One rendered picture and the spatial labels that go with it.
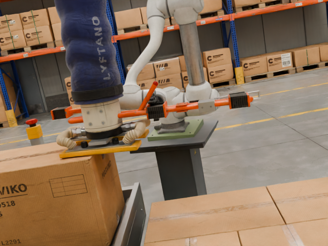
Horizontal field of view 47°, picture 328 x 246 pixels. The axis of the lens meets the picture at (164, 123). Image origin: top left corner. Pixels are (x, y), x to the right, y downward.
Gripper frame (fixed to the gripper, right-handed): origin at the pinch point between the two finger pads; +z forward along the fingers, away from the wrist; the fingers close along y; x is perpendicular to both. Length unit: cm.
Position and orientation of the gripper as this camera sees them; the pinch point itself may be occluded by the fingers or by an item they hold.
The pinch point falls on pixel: (153, 109)
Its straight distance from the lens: 168.3
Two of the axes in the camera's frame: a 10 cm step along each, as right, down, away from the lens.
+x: -9.8, 1.6, 0.9
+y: 1.7, 9.6, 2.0
